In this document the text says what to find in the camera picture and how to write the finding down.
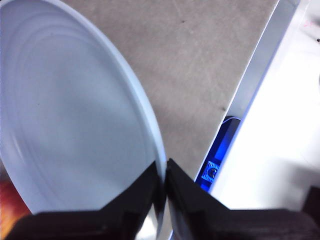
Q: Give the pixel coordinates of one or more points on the red yellow apple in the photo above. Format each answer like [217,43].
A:
[10,205]

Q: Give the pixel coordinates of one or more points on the blue-lit camera device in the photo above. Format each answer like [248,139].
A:
[220,150]

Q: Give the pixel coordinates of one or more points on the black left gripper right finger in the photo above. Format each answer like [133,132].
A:
[212,222]

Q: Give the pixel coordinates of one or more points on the blue plate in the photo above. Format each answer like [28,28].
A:
[75,112]

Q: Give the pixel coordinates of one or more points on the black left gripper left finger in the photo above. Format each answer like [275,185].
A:
[100,225]

